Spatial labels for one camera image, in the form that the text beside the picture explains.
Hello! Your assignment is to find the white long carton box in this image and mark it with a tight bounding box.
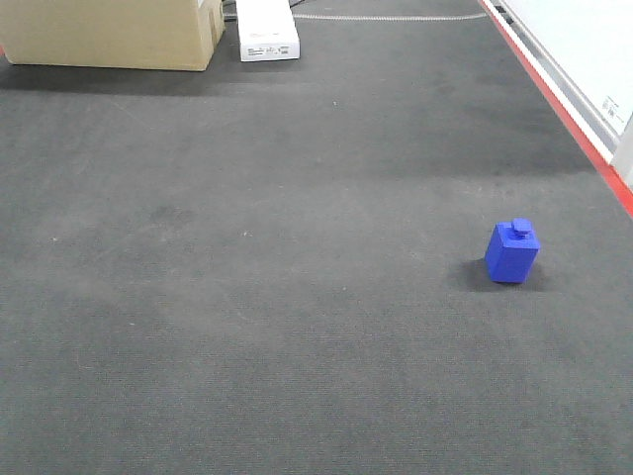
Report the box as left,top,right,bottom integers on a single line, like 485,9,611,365
236,0,301,62

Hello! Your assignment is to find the blue block part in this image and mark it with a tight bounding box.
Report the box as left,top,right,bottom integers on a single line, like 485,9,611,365
485,218,541,284

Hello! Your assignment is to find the white conveyor side frame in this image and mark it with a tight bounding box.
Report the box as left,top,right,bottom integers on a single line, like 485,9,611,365
492,1,632,189

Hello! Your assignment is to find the brown cardboard box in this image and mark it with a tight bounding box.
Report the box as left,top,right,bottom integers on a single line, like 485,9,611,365
1,0,225,71

